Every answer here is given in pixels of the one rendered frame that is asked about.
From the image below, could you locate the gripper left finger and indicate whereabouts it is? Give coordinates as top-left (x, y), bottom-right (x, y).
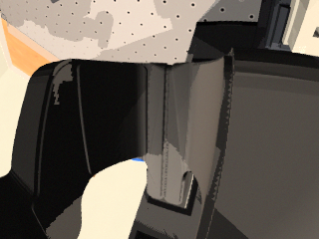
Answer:
top-left (0, 59), bottom-right (172, 239)

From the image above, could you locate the dark grey flat base plate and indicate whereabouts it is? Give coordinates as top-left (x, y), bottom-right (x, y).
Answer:
top-left (0, 0), bottom-right (262, 65)

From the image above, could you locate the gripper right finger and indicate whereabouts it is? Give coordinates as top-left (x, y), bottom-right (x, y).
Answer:
top-left (163, 47), bottom-right (319, 239)

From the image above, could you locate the beige well plate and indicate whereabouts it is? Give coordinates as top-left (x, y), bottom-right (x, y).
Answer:
top-left (282, 0), bottom-right (319, 56)

